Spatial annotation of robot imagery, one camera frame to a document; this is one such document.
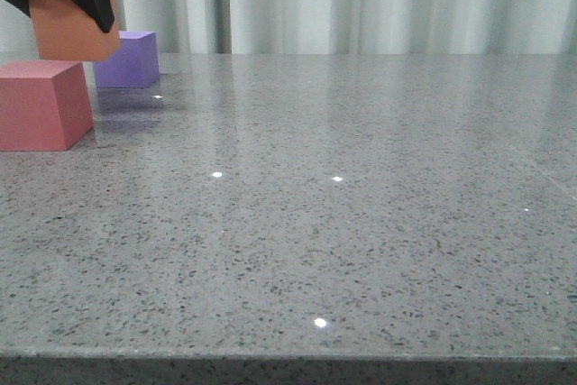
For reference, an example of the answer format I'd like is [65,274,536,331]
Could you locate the purple foam cube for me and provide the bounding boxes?
[93,31,160,88]

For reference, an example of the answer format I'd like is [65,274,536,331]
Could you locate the orange foam cube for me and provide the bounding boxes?
[28,0,121,61]

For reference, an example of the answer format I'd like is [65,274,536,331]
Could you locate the pale green curtain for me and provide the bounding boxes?
[0,0,577,57]

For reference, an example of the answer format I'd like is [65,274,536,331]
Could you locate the red foam cube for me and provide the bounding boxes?
[1,60,94,151]

